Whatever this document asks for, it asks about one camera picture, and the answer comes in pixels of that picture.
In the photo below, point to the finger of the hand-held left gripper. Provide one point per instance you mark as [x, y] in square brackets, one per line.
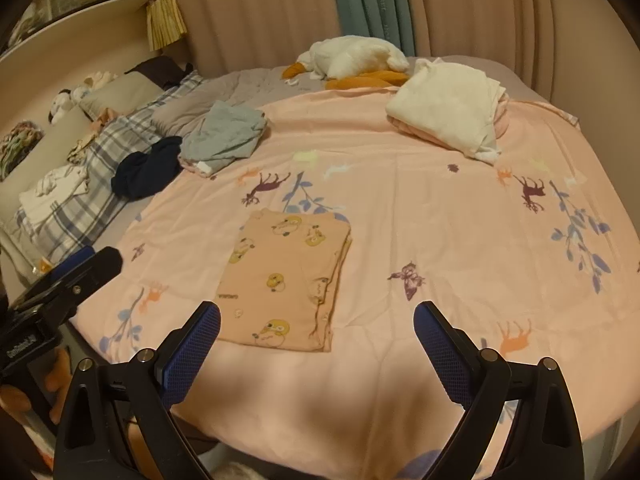
[70, 260]
[100, 265]

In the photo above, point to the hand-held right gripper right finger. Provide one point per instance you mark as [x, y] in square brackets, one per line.
[445, 355]

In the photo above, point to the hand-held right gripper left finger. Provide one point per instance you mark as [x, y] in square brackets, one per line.
[192, 355]

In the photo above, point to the peach duck print shirt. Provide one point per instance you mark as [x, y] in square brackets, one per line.
[280, 285]

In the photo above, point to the light blue clothes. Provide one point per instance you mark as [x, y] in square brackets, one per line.
[225, 130]

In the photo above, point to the dark navy cloth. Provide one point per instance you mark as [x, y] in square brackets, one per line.
[145, 170]

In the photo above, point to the small patterned cloth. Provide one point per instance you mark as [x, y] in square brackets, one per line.
[82, 152]

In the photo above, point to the beige headboard cushion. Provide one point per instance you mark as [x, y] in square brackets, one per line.
[120, 92]
[50, 150]

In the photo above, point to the multicolour knitted cloth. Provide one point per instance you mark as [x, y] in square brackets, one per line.
[17, 145]

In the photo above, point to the plaid grey blanket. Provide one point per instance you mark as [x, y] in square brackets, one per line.
[120, 132]

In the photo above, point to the small pink cloth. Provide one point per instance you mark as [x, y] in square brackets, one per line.
[106, 116]

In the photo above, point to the black and white plush toy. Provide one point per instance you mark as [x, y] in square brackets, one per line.
[65, 105]

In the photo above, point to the grey pillow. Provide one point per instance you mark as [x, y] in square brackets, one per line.
[175, 115]

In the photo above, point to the beige plush toy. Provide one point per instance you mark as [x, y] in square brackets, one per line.
[100, 81]

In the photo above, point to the pink animal print blanket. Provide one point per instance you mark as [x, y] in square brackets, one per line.
[400, 160]

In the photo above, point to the brown knitted cloth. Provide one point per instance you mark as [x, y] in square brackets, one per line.
[155, 70]

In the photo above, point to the white folded cloth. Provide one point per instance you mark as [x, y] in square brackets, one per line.
[440, 105]

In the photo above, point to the yellow pleated curtain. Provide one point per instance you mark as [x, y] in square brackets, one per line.
[165, 20]

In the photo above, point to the pink curtain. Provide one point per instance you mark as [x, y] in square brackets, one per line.
[500, 10]
[250, 10]

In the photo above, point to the white goose plush toy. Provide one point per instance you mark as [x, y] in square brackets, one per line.
[350, 55]

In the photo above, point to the blue curtain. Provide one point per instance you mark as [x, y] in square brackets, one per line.
[360, 5]

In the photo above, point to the white wall shelf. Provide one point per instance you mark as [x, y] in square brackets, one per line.
[75, 25]

